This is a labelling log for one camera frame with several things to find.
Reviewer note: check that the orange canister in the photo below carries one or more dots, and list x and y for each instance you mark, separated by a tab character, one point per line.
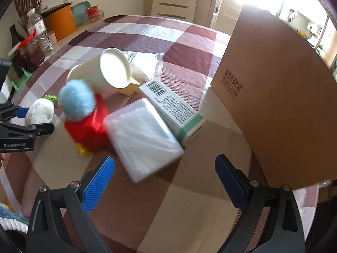
60	23

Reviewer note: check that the brown cardboard box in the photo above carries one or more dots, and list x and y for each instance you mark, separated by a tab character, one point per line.
276	97

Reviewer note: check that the cream paper cup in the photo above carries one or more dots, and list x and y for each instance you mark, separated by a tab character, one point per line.
92	71

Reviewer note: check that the white plush toy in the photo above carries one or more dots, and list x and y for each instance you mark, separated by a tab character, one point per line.
39	112

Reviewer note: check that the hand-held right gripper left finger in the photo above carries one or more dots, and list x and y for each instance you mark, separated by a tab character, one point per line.
98	183

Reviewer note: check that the green white medicine box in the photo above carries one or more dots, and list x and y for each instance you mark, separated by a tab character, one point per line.
173	108

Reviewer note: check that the checked tablecloth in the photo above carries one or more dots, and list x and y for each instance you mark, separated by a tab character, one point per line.
163	216

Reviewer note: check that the cream display cabinet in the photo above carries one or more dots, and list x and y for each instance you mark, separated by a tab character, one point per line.
205	5

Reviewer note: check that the small pink cup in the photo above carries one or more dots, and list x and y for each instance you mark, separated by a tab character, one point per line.
52	37

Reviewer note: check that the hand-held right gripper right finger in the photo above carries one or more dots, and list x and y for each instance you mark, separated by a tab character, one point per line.
227	181

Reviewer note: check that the red lid jar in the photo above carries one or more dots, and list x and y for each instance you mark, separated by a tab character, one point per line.
34	55

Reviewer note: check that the dark vase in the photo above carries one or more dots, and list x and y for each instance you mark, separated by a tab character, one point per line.
15	37

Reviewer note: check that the small green plastic stool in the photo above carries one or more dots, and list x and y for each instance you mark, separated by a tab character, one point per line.
19	80

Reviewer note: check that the small yellow box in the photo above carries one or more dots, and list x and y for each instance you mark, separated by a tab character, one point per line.
129	91

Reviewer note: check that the bagged white tissue pack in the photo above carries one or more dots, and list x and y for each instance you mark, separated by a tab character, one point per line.
147	63

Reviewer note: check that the teal plate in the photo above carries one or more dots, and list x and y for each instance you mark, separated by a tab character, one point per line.
80	10

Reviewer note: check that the red toy box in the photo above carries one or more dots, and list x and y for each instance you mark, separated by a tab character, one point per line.
87	131

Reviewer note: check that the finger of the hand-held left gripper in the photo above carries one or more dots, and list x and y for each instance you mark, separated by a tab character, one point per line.
22	112
39	130

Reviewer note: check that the red bowl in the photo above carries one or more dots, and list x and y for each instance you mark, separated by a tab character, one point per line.
92	11

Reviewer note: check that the cream wooden chair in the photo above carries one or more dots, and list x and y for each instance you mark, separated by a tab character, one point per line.
226	15
173	2

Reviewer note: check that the clear plastic water bottle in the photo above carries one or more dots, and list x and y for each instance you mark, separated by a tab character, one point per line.
38	29

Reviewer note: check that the blue white knit cushion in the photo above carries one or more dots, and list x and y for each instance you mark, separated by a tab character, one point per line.
10	218

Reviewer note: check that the blue fluffy plush ball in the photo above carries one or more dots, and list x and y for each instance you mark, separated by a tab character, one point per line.
76	98

